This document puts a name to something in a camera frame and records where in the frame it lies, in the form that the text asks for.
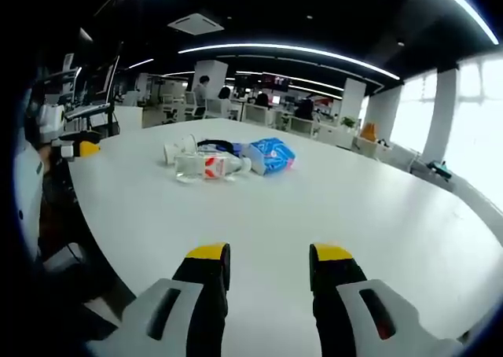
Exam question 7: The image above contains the teal desk item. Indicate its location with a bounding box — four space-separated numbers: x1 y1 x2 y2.
427 159 453 179

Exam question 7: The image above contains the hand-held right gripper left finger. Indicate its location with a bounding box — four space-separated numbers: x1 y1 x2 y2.
86 241 232 357

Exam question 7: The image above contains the clear plastic water bottle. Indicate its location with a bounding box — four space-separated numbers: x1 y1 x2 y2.
174 153 253 185

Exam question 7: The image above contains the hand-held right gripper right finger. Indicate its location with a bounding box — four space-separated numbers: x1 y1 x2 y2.
308 242 469 357

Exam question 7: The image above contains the white paper cup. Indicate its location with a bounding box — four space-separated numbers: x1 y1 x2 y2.
163 134 198 166

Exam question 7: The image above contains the dark monitor on stand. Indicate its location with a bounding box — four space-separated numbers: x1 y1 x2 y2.
92 54 121 99

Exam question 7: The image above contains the long ceiling light strip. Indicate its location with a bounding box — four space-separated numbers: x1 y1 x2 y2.
177 42 402 81
427 0 501 46

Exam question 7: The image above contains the orange bag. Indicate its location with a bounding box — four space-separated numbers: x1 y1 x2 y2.
360 122 379 142

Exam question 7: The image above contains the white office chair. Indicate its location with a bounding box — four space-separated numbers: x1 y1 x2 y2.
183 90 207 121

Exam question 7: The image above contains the blue tissue packet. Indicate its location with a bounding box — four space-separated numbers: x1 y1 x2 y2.
248 137 298 176

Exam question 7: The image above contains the white table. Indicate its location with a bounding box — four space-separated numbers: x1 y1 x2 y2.
66 116 503 357

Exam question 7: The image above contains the ceiling air conditioner vent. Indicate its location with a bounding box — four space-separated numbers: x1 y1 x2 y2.
167 12 226 36

